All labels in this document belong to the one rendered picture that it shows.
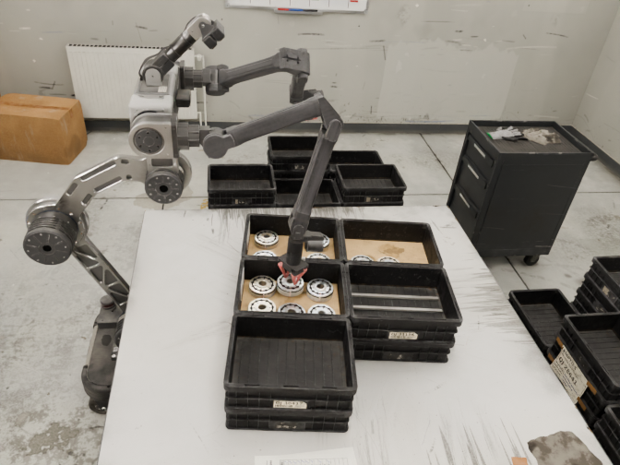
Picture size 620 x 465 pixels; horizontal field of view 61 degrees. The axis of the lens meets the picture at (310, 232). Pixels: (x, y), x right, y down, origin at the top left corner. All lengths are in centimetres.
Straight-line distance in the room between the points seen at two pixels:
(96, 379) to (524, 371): 179
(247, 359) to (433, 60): 392
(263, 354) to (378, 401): 43
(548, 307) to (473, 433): 143
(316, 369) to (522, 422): 73
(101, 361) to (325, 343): 118
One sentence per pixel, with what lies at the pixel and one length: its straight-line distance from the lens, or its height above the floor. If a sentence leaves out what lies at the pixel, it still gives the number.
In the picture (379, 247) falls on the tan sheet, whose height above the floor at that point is 83.
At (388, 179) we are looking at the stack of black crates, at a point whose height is 49.
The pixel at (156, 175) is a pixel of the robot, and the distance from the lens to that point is 203.
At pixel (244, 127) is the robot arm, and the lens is 169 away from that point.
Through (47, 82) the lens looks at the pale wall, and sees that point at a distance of 513.
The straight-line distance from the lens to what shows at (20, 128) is 469.
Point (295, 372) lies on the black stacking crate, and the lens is 177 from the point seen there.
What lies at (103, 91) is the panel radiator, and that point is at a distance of 492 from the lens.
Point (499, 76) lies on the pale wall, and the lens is 554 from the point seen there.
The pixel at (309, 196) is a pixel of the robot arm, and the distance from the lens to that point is 179.
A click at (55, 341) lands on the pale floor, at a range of 314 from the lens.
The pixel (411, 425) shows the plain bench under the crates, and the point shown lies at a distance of 188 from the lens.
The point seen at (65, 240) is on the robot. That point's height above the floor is 92.
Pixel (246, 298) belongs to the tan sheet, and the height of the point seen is 83.
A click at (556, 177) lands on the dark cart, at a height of 73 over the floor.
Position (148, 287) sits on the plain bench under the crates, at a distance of 227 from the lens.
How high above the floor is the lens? 221
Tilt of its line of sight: 36 degrees down
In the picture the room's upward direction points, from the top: 6 degrees clockwise
